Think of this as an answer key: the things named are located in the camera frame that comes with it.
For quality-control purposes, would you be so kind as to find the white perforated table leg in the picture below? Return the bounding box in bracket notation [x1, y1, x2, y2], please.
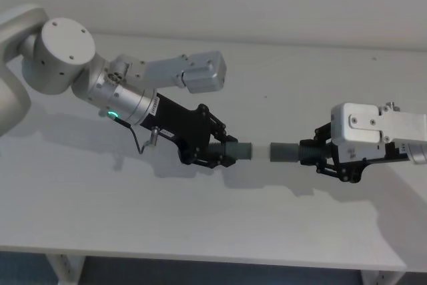
[361, 266, 408, 285]
[48, 253, 86, 285]

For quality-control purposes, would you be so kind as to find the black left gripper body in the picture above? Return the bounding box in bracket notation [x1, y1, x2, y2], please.
[141, 92, 215, 166]

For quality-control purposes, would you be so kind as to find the grey pipe fitting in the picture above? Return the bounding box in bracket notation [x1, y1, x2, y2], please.
[270, 139, 318, 166]
[209, 141, 254, 163]

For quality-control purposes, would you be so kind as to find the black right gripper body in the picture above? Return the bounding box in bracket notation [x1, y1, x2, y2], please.
[331, 140, 408, 185]

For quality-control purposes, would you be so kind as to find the thin dark gripper cable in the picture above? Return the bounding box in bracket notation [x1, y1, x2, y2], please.
[112, 115, 161, 156]

